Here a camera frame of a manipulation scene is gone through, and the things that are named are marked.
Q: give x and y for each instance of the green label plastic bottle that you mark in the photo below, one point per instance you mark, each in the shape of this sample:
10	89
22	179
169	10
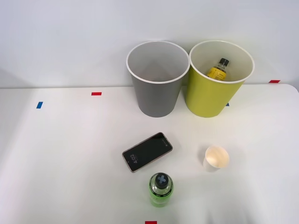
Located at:
160	198

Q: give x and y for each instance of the grey plastic waste bin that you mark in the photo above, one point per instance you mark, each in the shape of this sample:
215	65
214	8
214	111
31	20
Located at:
155	100

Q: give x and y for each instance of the black smartphone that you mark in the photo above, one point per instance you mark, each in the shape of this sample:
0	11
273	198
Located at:
147	151

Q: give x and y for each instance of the yellow-green plastic waste bin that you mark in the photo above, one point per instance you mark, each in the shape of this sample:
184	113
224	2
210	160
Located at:
205	98

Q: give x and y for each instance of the yellow label bottle black cap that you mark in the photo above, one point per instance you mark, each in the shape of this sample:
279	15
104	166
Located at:
217	72

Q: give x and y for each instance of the white paper cup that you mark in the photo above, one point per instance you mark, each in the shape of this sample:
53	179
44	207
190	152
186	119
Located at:
216	157

